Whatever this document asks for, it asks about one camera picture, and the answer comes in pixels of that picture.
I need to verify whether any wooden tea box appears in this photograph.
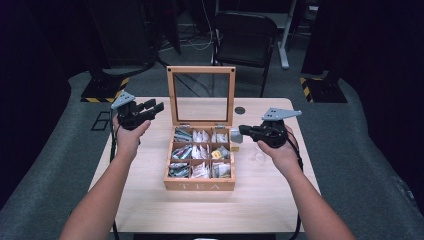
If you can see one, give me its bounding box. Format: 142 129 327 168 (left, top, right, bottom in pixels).
162 65 237 192

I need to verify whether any person's left hand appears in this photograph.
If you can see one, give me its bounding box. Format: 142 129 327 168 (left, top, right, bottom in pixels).
112 115 152 162

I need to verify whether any white floor cable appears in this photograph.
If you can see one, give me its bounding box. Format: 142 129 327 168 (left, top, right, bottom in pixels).
186 0 216 52

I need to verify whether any black floor cable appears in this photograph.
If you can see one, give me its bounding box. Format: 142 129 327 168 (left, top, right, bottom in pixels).
155 57 212 98

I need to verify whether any black stand base striped edge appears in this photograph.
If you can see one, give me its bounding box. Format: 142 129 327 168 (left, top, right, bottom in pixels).
298 75 348 104
80 76 130 104

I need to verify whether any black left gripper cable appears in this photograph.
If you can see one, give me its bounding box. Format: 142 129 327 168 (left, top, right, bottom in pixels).
108 111 120 240

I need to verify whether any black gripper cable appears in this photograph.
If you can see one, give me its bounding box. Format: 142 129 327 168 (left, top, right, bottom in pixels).
285 130 305 240
108 111 120 240

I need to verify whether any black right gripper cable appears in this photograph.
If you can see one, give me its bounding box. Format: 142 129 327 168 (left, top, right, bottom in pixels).
285 130 305 240

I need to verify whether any white desk leg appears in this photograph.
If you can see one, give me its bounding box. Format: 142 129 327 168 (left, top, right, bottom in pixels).
277 0 298 70

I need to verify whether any pile of tea bags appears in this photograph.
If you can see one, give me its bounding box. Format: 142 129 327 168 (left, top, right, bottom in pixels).
168 127 232 179

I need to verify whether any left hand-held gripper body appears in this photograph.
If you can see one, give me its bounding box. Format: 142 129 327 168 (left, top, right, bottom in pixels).
110 91 150 131

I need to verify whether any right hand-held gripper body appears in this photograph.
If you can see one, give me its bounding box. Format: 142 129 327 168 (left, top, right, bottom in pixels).
260 107 303 149

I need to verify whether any black folding chair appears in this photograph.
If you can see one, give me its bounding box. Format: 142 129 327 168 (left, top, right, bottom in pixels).
211 11 280 99

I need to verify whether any person's right hand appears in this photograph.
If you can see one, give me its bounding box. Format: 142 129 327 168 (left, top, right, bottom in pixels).
256 124 303 178

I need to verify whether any grey tea bag yellow tag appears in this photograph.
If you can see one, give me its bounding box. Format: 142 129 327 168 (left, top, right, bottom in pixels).
229 128 245 153

